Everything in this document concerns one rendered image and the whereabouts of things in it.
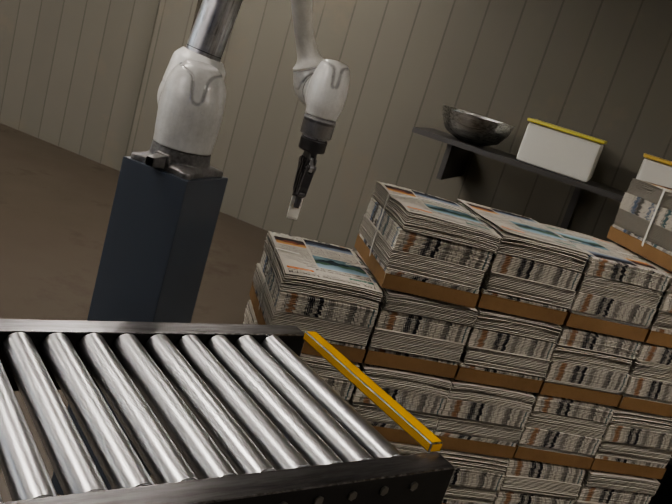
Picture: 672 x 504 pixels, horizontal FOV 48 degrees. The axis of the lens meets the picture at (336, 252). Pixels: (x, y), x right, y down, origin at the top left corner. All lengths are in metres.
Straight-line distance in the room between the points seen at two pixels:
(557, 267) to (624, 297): 0.26
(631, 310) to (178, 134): 1.42
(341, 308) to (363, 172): 3.28
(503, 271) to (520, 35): 3.04
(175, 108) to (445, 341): 0.98
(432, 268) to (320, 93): 0.56
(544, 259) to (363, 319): 0.55
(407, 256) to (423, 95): 3.18
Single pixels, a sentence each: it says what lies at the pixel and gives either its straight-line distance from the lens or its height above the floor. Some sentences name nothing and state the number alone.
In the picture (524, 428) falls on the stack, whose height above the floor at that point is 0.48.
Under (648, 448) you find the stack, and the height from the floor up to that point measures 0.48.
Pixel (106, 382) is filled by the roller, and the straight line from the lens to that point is 1.32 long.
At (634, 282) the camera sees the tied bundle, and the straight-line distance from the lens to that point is 2.41.
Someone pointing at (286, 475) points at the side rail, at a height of 0.80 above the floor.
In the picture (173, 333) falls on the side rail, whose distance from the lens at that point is 1.51.
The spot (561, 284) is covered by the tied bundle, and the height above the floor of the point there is 0.96.
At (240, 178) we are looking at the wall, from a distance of 5.68.
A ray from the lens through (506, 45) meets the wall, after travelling 5.06.
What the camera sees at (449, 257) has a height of 0.96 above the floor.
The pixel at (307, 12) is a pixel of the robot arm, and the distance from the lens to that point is 2.10.
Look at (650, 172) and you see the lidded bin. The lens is 4.33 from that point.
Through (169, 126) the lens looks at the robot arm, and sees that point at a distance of 1.93.
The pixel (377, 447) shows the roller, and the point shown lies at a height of 0.79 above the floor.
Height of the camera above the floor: 1.41
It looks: 15 degrees down
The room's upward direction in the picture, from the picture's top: 17 degrees clockwise
